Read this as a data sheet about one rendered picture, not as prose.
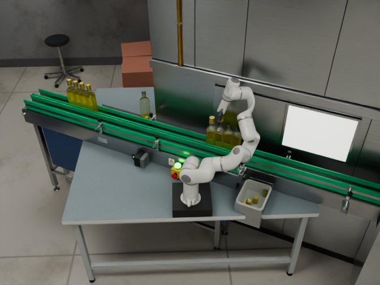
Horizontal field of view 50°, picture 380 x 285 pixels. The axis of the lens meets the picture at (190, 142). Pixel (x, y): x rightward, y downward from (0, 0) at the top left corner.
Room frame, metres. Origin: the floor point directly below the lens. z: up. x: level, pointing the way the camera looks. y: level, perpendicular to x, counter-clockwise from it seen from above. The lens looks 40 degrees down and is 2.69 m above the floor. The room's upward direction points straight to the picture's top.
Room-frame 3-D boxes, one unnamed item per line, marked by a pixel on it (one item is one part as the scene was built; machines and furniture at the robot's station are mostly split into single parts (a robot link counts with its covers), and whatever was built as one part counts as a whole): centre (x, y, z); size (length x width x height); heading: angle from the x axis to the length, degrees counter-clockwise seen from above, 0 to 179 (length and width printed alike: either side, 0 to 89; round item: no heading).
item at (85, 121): (2.25, 0.49, 0.92); 1.75 x 0.01 x 0.08; 65
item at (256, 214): (1.76, -0.41, 0.79); 0.27 x 0.17 x 0.08; 155
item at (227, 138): (2.05, -0.25, 0.99); 0.06 x 0.06 x 0.21; 64
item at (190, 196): (1.72, 0.00, 0.89); 0.16 x 0.13 x 0.15; 1
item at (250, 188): (1.73, -0.39, 0.80); 0.22 x 0.17 x 0.09; 155
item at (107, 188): (2.39, 0.02, 0.73); 1.58 x 1.52 x 0.04; 92
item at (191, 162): (1.73, 0.00, 1.05); 0.13 x 0.10 x 0.16; 164
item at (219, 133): (2.08, -0.20, 0.99); 0.06 x 0.06 x 0.21; 66
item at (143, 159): (2.11, 0.34, 0.79); 0.08 x 0.08 x 0.08; 65
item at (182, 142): (2.32, 0.46, 0.92); 1.75 x 0.01 x 0.08; 65
